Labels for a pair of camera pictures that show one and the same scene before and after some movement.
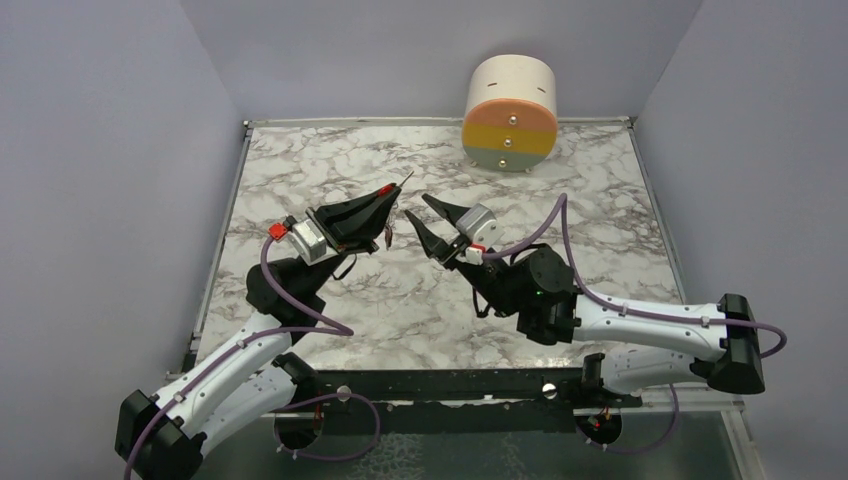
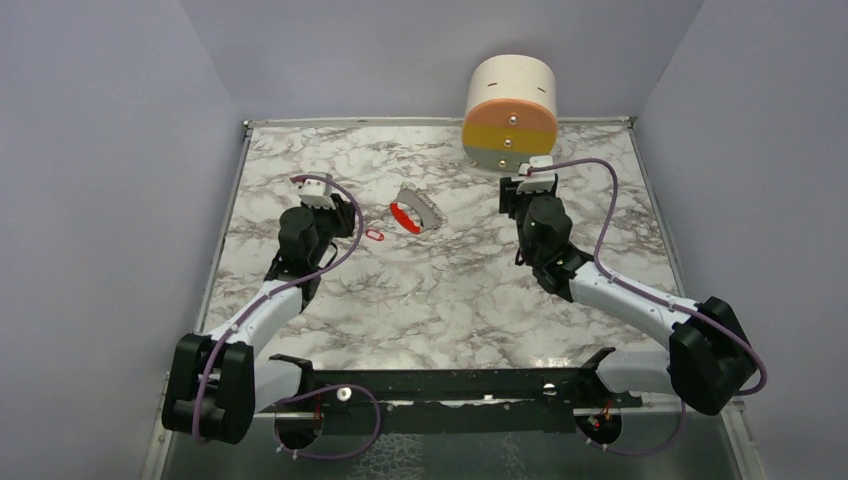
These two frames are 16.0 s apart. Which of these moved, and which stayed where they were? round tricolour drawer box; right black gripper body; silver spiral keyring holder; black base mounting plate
Moved: right black gripper body; silver spiral keyring holder
Stayed: round tricolour drawer box; black base mounting plate
